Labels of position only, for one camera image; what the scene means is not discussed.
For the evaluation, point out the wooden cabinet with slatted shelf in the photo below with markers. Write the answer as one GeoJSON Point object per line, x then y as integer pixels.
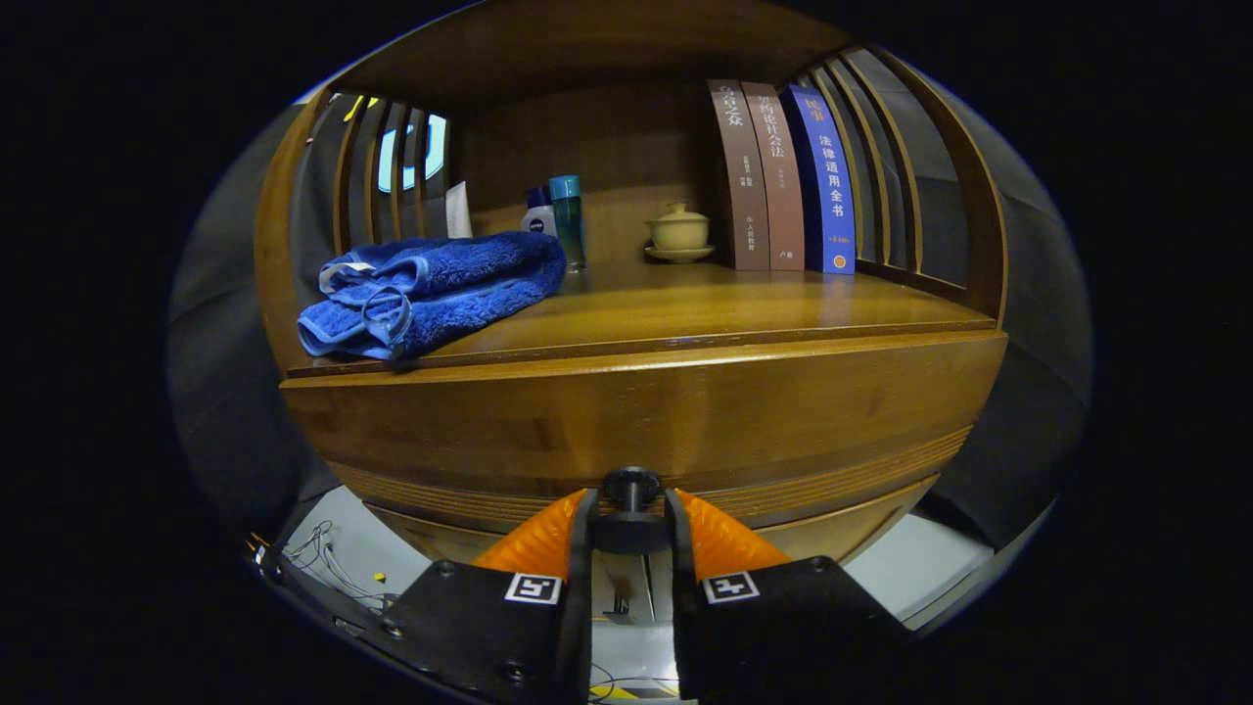
{"type": "Point", "coordinates": [607, 147]}

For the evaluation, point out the reddish brown book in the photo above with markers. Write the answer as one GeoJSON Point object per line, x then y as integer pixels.
{"type": "Point", "coordinates": [778, 176]}

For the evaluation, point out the white bottle with blue cap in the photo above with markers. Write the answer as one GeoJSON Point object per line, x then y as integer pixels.
{"type": "Point", "coordinates": [538, 220]}

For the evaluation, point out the teal clear bottle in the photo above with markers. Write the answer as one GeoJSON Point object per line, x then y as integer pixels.
{"type": "Point", "coordinates": [569, 225]}

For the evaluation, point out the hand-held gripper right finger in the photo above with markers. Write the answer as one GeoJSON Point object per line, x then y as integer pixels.
{"type": "Point", "coordinates": [773, 627]}

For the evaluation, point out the beige lidded teacup with saucer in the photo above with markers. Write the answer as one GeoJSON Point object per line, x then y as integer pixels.
{"type": "Point", "coordinates": [678, 232]}

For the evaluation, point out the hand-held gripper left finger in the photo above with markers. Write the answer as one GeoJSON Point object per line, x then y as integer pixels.
{"type": "Point", "coordinates": [499, 627]}

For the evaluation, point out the wooden cabinet door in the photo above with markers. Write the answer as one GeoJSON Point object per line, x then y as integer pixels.
{"type": "Point", "coordinates": [842, 524]}
{"type": "Point", "coordinates": [431, 540]}

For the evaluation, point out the wooden countertop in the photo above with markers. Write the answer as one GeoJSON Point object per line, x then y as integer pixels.
{"type": "Point", "coordinates": [685, 304]}

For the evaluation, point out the blue folded towel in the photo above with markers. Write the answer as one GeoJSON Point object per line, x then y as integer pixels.
{"type": "Point", "coordinates": [440, 294]}

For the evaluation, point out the white upright card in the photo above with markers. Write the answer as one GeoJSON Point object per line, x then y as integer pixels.
{"type": "Point", "coordinates": [458, 211]}

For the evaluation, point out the wooden drawer with black knob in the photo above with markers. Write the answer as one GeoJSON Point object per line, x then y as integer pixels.
{"type": "Point", "coordinates": [636, 411]}

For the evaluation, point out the blue book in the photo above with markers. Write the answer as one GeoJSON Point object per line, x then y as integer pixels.
{"type": "Point", "coordinates": [830, 176]}

